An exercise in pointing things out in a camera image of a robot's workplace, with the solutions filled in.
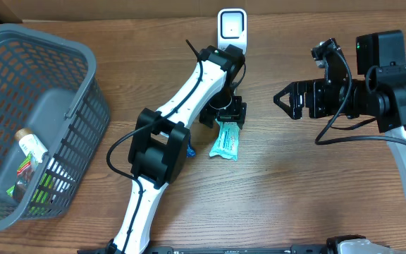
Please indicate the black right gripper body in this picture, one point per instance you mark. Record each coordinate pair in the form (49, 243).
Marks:
(325, 97)

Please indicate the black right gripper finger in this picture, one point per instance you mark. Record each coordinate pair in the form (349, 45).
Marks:
(293, 109)
(288, 90)

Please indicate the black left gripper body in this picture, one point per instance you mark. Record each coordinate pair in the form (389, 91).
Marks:
(225, 107)

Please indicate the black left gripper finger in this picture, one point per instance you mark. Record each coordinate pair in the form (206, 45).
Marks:
(240, 123)
(206, 120)

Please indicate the teal wet wipes pack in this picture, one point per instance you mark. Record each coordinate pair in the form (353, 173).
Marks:
(227, 143)

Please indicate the blue snack wrapper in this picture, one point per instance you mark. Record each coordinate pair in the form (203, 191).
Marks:
(190, 151)

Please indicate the white tube gold cap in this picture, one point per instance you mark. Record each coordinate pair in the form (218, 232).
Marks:
(30, 144)

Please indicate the green gummy candy bag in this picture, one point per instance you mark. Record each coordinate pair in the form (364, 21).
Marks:
(25, 172)

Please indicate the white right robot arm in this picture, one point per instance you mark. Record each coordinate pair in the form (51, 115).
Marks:
(381, 59)

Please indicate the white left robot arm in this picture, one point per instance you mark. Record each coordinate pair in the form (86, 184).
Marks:
(153, 154)

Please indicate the white barcode scanner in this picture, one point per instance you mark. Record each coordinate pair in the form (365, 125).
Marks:
(232, 28)

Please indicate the grey plastic basket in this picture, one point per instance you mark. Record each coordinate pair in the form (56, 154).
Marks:
(48, 85)

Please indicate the cardboard back panel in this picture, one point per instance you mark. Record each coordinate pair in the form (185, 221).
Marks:
(14, 11)

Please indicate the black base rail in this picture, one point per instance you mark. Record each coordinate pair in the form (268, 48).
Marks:
(294, 249)

